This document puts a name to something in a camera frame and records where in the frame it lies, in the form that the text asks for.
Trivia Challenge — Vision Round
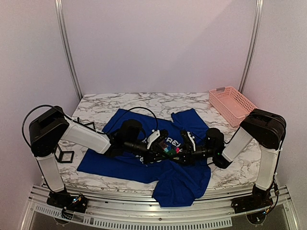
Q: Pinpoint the aluminium front rail frame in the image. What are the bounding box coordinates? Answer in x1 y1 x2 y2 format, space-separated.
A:
21 185 300 230

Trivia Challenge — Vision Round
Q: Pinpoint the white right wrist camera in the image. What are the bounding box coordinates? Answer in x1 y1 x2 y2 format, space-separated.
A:
180 130 196 152

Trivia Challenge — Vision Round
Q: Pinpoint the left aluminium corner post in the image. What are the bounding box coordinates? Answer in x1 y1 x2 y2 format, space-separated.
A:
54 0 83 101

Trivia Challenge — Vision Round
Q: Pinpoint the pink perforated plastic basket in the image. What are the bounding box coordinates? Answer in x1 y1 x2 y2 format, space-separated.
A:
209 86 257 127

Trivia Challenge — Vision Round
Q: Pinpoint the blue printed t-shirt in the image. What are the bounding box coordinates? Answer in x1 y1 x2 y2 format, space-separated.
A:
77 109 211 207

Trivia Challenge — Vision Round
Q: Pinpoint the right aluminium corner post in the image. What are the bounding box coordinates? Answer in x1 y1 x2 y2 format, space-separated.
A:
238 0 264 94

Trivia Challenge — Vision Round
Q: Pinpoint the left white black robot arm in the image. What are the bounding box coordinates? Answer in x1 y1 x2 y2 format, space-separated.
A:
28 104 168 208

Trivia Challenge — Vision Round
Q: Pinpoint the aluminium corner post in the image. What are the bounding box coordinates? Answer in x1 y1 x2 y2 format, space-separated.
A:
238 0 264 94
54 0 83 101

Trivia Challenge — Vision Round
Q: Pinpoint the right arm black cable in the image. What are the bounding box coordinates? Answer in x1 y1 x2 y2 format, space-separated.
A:
206 134 287 192

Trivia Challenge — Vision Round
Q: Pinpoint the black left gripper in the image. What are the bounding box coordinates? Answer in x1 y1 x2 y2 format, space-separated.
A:
124 140 170 166

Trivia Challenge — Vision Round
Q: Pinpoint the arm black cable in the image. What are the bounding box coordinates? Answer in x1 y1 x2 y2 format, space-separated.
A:
21 104 159 147
206 134 287 192

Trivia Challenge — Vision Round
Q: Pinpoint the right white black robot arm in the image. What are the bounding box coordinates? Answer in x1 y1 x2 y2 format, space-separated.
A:
176 109 287 209

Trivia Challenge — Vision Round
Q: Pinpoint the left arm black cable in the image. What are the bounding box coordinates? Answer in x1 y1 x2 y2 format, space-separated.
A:
21 104 159 147

